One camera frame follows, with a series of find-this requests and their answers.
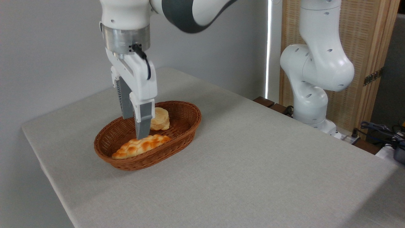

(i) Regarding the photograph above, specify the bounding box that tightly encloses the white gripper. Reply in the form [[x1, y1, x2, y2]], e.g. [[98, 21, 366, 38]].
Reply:
[[105, 47, 158, 140]]

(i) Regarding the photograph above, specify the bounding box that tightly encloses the round orange bread bun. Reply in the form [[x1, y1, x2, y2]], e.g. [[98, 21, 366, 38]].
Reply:
[[150, 107, 170, 131]]

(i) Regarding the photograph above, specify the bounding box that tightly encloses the long braided bread loaf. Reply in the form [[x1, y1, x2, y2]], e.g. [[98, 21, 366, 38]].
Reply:
[[111, 134, 172, 160]]

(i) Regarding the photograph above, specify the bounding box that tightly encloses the brown wicker basket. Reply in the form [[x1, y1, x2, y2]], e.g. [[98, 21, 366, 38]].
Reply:
[[94, 101, 202, 171]]

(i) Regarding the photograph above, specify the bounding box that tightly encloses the grey tablecloth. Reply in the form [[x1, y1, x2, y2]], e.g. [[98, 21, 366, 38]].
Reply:
[[22, 67, 405, 228]]

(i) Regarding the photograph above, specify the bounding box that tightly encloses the white power strip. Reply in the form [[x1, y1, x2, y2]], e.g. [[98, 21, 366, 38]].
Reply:
[[335, 131, 361, 145]]

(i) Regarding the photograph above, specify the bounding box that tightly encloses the wooden bamboo folding screen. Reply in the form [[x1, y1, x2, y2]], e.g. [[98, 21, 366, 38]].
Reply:
[[279, 0, 401, 140]]

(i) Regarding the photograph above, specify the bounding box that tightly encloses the metal screen hinge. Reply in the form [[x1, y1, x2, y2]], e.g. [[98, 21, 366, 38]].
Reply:
[[363, 68, 384, 86]]

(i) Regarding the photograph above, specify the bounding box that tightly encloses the grey device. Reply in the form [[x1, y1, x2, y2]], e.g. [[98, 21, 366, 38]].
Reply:
[[393, 146, 405, 165]]

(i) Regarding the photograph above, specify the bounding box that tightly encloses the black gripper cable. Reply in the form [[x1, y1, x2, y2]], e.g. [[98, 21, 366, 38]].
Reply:
[[129, 43, 152, 80]]

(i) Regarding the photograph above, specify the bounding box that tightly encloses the blue black cable bundle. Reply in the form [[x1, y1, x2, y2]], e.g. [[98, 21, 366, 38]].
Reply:
[[354, 121, 405, 149]]

